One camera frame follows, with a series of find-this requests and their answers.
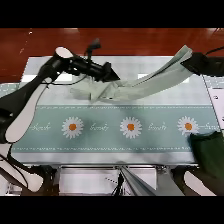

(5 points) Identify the dark green garment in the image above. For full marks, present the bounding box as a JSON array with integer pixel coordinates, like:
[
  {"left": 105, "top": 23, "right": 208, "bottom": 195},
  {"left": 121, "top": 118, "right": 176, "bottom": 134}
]
[{"left": 188, "top": 130, "right": 224, "bottom": 188}]

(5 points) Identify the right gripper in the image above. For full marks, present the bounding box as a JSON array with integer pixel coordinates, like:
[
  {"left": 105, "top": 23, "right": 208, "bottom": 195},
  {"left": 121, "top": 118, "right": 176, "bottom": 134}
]
[{"left": 181, "top": 51, "right": 210, "bottom": 77}]

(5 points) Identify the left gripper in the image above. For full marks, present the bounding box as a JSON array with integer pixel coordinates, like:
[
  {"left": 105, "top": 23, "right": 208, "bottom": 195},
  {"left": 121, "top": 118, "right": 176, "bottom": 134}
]
[{"left": 98, "top": 61, "right": 121, "bottom": 83}]

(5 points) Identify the pale green garment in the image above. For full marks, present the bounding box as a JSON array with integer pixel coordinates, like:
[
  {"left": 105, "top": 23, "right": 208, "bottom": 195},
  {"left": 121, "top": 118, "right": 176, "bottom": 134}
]
[{"left": 69, "top": 44, "right": 195, "bottom": 103}]

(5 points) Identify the silver frame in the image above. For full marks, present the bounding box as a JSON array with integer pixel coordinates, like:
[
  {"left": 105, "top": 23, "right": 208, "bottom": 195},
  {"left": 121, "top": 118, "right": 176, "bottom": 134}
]
[{"left": 0, "top": 74, "right": 224, "bottom": 197}]

